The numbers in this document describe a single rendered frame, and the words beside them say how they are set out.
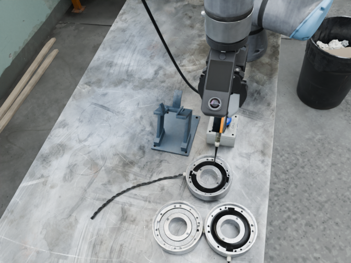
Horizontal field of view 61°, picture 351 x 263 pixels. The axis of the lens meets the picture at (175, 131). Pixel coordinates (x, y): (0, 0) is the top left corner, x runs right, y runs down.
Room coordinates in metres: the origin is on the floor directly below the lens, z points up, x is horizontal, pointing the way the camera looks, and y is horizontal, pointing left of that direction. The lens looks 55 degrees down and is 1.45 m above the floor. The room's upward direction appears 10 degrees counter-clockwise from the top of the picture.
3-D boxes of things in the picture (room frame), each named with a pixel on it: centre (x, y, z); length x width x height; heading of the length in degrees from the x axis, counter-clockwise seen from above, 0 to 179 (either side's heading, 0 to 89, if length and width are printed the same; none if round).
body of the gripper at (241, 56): (0.42, -0.12, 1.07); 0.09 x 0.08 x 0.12; 156
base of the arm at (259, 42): (0.75, -0.26, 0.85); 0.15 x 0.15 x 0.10
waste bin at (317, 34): (1.14, -0.92, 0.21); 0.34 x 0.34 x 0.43
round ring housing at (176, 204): (0.20, 0.03, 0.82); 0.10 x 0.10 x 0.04
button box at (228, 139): (0.43, -0.12, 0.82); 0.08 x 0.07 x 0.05; 158
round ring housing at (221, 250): (0.18, -0.08, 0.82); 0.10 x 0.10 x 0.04
